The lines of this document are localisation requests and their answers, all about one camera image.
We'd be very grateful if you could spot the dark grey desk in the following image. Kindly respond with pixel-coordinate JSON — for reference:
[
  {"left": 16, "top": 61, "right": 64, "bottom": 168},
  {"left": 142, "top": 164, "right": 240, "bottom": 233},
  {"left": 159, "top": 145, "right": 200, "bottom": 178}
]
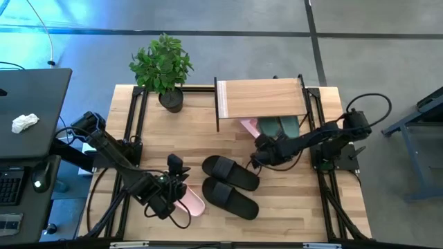
[{"left": 0, "top": 68, "right": 73, "bottom": 245}]

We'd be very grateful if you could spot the pink rubber slide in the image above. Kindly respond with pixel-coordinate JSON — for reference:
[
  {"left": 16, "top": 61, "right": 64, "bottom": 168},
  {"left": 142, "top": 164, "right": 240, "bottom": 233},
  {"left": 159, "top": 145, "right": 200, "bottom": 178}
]
[
  {"left": 172, "top": 185, "right": 206, "bottom": 218},
  {"left": 240, "top": 118, "right": 261, "bottom": 139}
]

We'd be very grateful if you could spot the green artificial plant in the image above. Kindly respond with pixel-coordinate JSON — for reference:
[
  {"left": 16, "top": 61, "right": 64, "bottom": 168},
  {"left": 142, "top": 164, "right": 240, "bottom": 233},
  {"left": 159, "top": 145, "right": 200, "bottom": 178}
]
[{"left": 128, "top": 33, "right": 195, "bottom": 96}]

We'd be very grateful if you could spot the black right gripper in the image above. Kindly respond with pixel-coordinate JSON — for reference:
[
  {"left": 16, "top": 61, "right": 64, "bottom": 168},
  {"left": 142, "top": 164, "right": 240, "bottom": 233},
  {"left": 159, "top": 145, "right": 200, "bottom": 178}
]
[{"left": 251, "top": 133, "right": 290, "bottom": 169}]

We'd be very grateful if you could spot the black plant pot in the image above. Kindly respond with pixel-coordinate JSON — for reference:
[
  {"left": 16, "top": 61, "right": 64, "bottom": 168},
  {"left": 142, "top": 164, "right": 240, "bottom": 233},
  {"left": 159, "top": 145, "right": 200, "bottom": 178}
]
[{"left": 158, "top": 86, "right": 184, "bottom": 114}]

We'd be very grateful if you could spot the white cable with black plug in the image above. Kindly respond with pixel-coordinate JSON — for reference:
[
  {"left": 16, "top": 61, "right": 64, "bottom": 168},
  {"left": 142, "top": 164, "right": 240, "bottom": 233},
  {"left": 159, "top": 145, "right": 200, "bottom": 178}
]
[{"left": 26, "top": 0, "right": 56, "bottom": 67}]

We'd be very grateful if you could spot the black aluminium rig frame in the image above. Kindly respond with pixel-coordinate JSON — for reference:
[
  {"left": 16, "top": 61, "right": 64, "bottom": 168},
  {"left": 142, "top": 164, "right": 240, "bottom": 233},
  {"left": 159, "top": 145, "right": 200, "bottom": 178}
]
[{"left": 78, "top": 74, "right": 373, "bottom": 249}]

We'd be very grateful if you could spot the silver phone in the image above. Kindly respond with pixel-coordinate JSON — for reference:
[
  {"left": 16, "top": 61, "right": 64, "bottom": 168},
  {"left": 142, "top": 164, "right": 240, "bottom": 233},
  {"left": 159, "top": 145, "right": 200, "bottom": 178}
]
[{"left": 0, "top": 212, "right": 24, "bottom": 238}]

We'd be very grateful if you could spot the black computer mouse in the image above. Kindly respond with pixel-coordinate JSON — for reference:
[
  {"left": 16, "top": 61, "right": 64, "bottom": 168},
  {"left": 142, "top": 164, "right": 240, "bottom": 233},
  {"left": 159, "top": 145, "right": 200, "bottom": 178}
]
[{"left": 30, "top": 161, "right": 52, "bottom": 194}]

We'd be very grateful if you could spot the blue-grey metal table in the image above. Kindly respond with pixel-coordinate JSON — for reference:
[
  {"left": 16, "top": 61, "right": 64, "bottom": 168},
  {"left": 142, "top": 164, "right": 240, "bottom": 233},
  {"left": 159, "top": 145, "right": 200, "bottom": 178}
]
[{"left": 380, "top": 86, "right": 443, "bottom": 202}]

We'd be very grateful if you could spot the black rubber slide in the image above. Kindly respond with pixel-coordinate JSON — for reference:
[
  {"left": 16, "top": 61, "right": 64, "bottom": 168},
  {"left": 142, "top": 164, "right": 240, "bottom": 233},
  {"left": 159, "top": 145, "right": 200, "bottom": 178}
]
[
  {"left": 201, "top": 154, "right": 260, "bottom": 192},
  {"left": 201, "top": 176, "right": 260, "bottom": 221}
]

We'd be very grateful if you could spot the black keyboard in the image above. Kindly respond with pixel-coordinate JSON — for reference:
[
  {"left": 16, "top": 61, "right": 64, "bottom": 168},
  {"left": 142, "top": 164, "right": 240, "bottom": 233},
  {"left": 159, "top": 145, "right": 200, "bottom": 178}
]
[{"left": 0, "top": 166, "right": 25, "bottom": 207}]

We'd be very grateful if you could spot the white crumpled tissue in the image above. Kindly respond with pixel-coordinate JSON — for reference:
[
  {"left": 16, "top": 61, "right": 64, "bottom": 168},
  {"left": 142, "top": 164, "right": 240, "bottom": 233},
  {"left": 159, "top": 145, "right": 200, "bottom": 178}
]
[{"left": 11, "top": 113, "right": 40, "bottom": 134}]

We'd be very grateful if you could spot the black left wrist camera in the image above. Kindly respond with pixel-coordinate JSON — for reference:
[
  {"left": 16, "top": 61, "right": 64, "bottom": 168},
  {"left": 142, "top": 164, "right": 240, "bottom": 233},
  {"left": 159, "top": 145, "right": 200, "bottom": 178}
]
[{"left": 167, "top": 154, "right": 192, "bottom": 178}]

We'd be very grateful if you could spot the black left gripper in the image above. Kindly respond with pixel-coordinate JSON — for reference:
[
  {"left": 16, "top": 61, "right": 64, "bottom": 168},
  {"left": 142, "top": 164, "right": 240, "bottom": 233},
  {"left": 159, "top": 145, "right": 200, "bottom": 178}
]
[{"left": 137, "top": 172, "right": 190, "bottom": 221}]

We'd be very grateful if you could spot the wooden shelf with black frame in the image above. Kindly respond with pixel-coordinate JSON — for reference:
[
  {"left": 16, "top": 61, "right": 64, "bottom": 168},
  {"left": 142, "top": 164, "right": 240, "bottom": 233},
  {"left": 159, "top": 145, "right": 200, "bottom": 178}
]
[{"left": 213, "top": 74, "right": 310, "bottom": 133}]

